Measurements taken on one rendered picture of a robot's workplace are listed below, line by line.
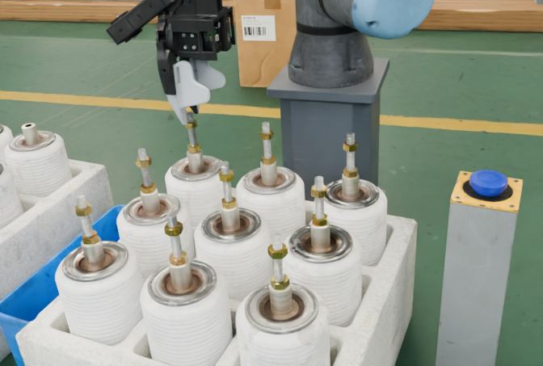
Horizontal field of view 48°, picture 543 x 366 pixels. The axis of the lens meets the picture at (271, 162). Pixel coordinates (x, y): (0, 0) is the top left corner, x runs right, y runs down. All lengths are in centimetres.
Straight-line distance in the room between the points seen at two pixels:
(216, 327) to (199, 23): 36
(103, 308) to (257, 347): 20
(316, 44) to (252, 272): 43
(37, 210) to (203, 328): 45
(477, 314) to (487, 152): 77
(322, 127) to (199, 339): 50
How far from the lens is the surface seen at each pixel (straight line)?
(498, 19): 243
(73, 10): 294
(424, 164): 143
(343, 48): 103
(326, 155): 108
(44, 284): 101
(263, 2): 182
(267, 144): 83
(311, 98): 103
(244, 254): 74
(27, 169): 107
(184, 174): 89
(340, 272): 70
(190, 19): 78
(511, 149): 153
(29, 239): 102
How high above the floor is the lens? 67
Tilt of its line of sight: 28 degrees down
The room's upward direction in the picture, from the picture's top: 4 degrees counter-clockwise
